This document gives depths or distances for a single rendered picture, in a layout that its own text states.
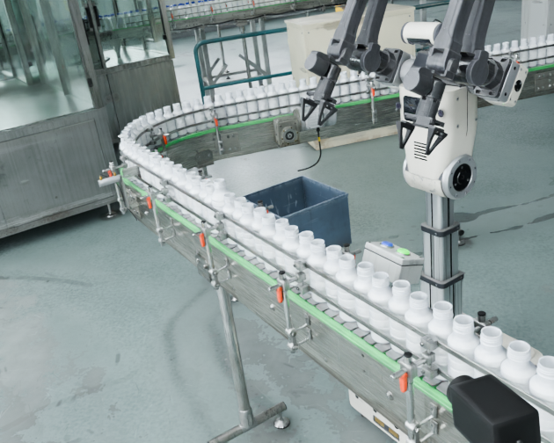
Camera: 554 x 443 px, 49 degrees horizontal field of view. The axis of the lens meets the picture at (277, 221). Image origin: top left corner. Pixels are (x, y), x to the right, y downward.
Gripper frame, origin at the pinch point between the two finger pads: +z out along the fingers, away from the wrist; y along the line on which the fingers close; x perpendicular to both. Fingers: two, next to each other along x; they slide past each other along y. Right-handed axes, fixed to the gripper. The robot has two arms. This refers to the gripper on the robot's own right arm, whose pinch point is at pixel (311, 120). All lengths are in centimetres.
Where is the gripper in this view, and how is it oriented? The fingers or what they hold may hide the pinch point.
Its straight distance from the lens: 211.4
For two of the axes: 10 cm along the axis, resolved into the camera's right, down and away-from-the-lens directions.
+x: 7.8, 2.6, 5.8
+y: 5.1, 2.8, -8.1
